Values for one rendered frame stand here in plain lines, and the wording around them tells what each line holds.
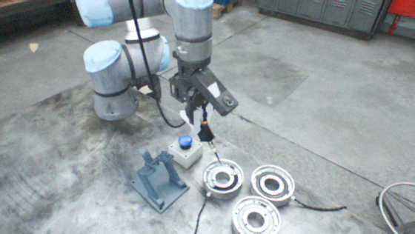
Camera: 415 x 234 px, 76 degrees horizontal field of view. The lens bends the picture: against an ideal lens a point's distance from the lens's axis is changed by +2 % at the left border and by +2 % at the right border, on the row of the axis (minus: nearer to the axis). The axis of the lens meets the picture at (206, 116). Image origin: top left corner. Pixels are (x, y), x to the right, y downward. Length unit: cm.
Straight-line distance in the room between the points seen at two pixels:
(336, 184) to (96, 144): 146
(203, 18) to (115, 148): 50
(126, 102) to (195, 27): 49
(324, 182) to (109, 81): 144
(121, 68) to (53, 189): 39
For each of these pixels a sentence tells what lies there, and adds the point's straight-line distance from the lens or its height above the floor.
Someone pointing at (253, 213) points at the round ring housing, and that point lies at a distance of 66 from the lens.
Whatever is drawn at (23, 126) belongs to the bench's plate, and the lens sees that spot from 106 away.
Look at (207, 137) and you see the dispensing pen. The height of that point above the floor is 92.
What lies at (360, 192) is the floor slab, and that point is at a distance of 191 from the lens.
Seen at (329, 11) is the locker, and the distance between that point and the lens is 388.
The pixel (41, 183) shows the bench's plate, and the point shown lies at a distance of 85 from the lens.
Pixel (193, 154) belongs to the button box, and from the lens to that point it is 74.
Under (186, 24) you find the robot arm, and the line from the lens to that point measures 50.
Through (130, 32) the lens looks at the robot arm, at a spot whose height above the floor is 106.
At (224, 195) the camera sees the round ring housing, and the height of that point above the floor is 83.
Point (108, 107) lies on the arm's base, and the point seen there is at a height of 85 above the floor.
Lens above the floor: 139
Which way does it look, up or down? 40 degrees down
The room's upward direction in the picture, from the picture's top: straight up
